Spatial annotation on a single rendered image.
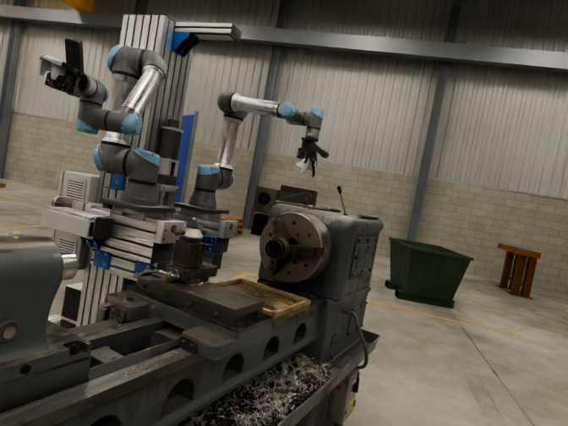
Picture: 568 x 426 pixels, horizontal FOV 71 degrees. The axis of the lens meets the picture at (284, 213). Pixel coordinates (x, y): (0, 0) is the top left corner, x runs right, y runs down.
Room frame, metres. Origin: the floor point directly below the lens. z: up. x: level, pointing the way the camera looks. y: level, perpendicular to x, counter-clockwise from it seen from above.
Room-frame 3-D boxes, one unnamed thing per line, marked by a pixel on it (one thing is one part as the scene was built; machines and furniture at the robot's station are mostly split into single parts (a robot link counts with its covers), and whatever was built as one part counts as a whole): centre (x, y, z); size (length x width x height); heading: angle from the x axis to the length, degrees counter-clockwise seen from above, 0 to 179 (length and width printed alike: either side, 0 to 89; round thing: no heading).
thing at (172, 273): (1.32, 0.28, 0.99); 0.20 x 0.10 x 0.05; 152
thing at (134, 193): (1.71, 0.62, 1.21); 0.15 x 0.15 x 0.10
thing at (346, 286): (2.16, -0.25, 1.06); 0.59 x 0.48 x 0.39; 152
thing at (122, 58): (1.71, 0.76, 1.54); 0.15 x 0.12 x 0.55; 90
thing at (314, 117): (2.10, -0.07, 1.72); 0.09 x 0.08 x 0.11; 68
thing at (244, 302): (1.27, 0.24, 0.95); 0.43 x 0.17 x 0.05; 62
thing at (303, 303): (1.56, 0.06, 0.89); 0.36 x 0.30 x 0.04; 62
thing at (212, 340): (1.22, 0.25, 0.90); 0.47 x 0.30 x 0.06; 62
